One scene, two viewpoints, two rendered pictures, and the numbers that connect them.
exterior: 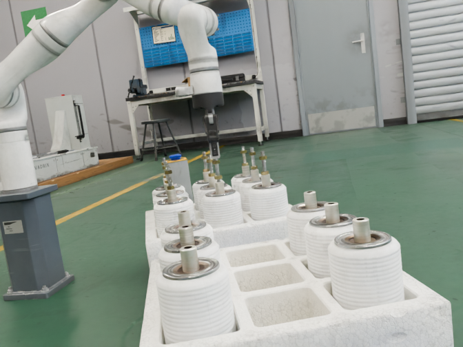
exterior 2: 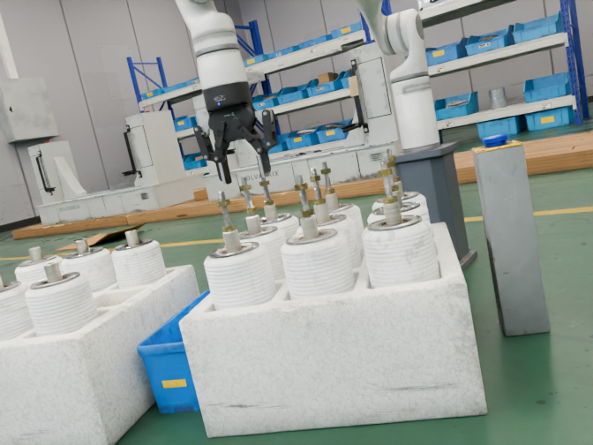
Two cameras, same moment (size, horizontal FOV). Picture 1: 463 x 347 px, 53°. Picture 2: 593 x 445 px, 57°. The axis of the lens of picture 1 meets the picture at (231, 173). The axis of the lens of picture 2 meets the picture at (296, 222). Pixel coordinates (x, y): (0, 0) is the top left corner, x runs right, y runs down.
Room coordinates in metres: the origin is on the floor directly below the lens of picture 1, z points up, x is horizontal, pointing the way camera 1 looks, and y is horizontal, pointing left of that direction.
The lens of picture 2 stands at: (1.55, -0.78, 0.39)
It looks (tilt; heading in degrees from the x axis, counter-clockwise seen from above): 9 degrees down; 113
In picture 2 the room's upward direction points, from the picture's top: 12 degrees counter-clockwise
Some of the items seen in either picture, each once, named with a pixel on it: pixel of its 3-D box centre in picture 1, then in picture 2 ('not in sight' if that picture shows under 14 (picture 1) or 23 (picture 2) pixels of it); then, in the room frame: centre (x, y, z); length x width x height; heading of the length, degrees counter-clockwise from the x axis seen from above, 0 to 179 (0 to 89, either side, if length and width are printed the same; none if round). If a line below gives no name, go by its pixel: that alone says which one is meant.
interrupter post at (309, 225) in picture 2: (255, 175); (310, 229); (1.26, -0.06, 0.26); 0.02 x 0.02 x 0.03
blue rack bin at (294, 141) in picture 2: not in sight; (308, 137); (-0.73, 5.51, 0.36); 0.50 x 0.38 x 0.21; 78
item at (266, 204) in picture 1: (271, 221); (247, 308); (1.15, -0.08, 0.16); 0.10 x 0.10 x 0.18
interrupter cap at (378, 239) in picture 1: (362, 239); not in sight; (0.61, -0.17, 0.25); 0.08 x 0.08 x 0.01
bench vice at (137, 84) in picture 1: (137, 87); not in sight; (5.69, 0.99, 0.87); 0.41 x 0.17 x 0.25; 167
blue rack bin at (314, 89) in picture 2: not in sight; (329, 84); (-0.30, 5.41, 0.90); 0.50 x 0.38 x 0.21; 78
